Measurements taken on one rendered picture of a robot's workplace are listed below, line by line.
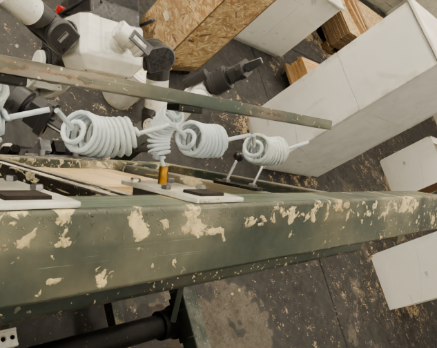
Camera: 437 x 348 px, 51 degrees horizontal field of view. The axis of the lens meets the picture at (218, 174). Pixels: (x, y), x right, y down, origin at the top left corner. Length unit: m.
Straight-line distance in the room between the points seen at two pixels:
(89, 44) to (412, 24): 2.64
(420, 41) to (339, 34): 3.32
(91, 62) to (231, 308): 2.23
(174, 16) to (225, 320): 2.26
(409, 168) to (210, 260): 5.81
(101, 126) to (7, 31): 2.77
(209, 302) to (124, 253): 2.72
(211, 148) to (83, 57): 0.91
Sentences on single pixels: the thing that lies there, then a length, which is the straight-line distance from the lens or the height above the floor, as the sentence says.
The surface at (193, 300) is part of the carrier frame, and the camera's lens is 2.13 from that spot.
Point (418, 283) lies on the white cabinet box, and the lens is 5.07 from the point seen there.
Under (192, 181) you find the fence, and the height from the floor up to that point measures 1.26.
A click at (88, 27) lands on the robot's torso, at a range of 1.65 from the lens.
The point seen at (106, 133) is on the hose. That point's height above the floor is 1.88.
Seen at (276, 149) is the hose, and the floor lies 1.88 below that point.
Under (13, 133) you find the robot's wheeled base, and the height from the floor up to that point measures 0.17.
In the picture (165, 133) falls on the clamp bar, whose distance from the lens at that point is 0.76.
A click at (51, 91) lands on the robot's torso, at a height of 0.80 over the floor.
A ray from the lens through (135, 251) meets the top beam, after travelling 0.59.
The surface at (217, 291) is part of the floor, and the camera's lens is 3.35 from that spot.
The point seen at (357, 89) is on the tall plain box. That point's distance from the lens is 3.80.
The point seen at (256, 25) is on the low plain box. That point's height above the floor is 0.30.
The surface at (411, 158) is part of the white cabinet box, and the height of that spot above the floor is 0.40.
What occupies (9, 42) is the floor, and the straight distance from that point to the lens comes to 3.37.
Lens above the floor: 2.38
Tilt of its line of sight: 39 degrees down
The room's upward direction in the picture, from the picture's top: 57 degrees clockwise
